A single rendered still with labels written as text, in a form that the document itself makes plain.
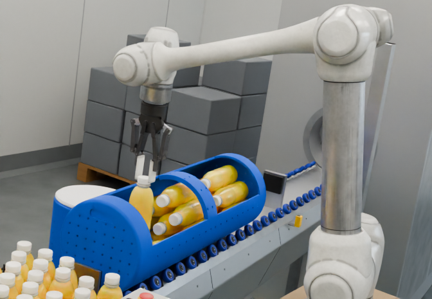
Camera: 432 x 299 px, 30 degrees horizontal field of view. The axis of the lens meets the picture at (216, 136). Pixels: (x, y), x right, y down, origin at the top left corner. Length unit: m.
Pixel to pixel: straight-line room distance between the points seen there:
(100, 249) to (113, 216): 0.11
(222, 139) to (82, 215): 3.69
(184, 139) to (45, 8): 1.58
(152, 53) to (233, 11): 5.99
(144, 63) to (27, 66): 4.52
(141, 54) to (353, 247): 0.72
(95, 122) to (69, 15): 0.94
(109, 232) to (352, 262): 0.72
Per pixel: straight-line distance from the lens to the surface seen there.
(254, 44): 2.13
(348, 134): 1.95
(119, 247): 2.32
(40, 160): 6.88
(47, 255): 2.25
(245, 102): 6.14
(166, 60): 2.09
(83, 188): 3.05
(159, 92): 2.26
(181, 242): 2.49
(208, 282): 2.80
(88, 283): 2.10
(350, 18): 1.88
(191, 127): 5.87
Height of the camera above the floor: 1.97
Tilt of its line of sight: 13 degrees down
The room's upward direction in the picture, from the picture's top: 8 degrees clockwise
